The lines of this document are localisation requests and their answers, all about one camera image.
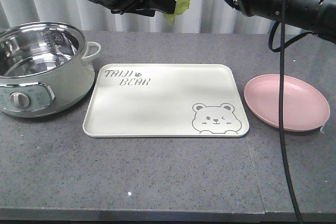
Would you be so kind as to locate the pink round plate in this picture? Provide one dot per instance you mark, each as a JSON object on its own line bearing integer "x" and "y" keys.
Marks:
{"x": 304, "y": 107}

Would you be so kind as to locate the cream bear serving tray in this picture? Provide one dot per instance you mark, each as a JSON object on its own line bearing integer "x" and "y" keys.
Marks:
{"x": 170, "y": 100}

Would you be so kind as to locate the pale green electric cooking pot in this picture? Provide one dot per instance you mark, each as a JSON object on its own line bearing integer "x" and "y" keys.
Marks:
{"x": 46, "y": 67}

